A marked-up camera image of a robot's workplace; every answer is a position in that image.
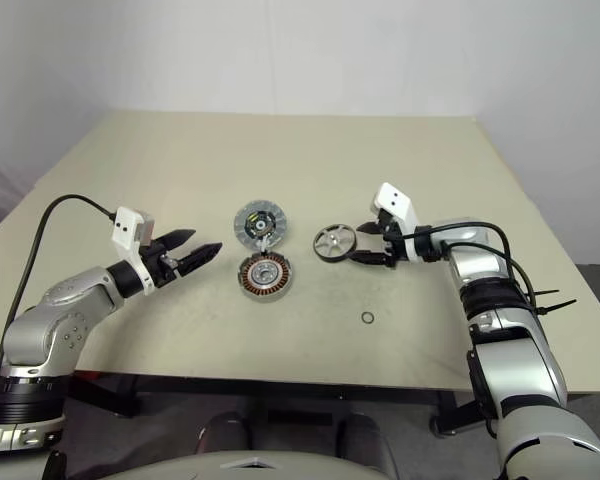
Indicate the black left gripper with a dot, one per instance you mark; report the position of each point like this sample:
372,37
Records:
160,265

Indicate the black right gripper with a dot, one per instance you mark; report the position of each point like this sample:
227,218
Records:
392,240

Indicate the silver motor cover circuit board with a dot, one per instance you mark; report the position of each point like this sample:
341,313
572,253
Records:
245,222

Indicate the copper wound stator ring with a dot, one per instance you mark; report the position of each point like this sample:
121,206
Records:
265,287

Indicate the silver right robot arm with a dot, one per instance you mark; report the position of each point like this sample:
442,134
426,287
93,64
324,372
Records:
520,360

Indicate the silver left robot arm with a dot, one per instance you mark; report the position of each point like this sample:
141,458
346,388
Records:
55,320

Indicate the short black zip tie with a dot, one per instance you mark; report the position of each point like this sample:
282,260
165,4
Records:
545,291

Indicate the dark rounded shape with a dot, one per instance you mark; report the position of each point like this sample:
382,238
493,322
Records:
225,432

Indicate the long black zip tie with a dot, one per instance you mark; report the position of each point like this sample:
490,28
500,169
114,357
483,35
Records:
560,306

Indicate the grey robot torso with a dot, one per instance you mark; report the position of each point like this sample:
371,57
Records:
230,467

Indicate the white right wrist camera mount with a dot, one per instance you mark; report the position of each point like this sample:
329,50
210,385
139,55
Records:
397,202

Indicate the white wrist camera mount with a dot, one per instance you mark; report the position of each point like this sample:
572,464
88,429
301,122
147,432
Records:
125,232
397,202

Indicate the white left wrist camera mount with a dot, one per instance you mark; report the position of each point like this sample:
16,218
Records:
125,232

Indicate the black table frame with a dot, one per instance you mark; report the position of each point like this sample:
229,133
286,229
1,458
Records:
280,385

